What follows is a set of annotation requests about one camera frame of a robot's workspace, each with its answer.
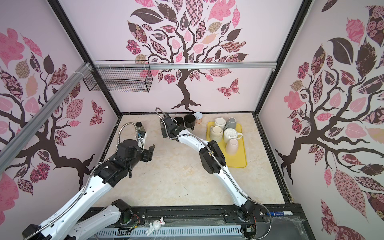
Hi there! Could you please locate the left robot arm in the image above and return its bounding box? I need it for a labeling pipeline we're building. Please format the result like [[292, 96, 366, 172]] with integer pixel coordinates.
[[23, 123, 155, 240]]

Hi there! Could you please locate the blue white marker pen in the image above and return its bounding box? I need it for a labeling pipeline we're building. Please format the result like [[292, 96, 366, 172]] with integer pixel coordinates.
[[266, 211, 294, 217]]

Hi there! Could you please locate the aluminium rail left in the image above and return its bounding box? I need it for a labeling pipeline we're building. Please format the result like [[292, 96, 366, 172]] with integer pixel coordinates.
[[1, 63, 92, 173]]

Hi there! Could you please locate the white bunny figurine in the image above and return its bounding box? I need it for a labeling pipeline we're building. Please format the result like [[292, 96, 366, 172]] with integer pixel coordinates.
[[146, 217, 166, 236]]

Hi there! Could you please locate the grey mug rear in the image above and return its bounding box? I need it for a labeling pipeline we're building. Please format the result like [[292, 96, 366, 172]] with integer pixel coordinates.
[[224, 118, 237, 130]]

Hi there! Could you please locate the yellow plastic tray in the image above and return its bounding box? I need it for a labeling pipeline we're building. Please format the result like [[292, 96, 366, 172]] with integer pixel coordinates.
[[206, 121, 247, 168]]

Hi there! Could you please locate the all black mug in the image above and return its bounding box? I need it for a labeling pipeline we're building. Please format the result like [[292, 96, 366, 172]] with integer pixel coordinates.
[[184, 114, 196, 131]]

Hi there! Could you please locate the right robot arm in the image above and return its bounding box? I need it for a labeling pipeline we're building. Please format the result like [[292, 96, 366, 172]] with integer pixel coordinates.
[[155, 107, 272, 240]]

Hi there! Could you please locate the pink mug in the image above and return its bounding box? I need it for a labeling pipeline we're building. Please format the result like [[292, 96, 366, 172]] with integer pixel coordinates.
[[226, 139, 239, 156]]

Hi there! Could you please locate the aluminium rail back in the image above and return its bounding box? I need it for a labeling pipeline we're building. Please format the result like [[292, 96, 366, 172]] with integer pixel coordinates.
[[94, 61, 277, 70]]

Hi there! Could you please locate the cream mug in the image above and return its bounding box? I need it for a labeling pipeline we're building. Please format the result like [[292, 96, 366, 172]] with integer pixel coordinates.
[[210, 126, 224, 143]]

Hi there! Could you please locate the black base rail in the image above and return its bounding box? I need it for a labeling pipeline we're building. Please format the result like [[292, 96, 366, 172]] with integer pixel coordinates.
[[55, 203, 316, 240]]

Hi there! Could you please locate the aluminium rail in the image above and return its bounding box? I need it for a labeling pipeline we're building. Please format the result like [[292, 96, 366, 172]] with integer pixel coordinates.
[[1, 63, 92, 173], [94, 61, 277, 70]]

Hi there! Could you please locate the white slotted cable duct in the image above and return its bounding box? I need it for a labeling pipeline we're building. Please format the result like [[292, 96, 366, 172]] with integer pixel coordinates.
[[96, 226, 243, 240]]

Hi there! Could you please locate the black mug white base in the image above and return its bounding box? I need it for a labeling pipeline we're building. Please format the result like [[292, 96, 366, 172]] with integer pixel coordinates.
[[174, 117, 184, 126]]

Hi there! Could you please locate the black wire basket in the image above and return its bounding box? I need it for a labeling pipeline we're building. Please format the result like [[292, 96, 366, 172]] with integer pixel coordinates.
[[83, 60, 153, 93]]

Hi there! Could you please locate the white ribbed mug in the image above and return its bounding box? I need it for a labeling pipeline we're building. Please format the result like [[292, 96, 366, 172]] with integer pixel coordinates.
[[223, 128, 243, 144]]

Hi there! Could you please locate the white mug rear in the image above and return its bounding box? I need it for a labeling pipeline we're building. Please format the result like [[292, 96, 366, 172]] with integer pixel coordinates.
[[214, 117, 227, 130]]

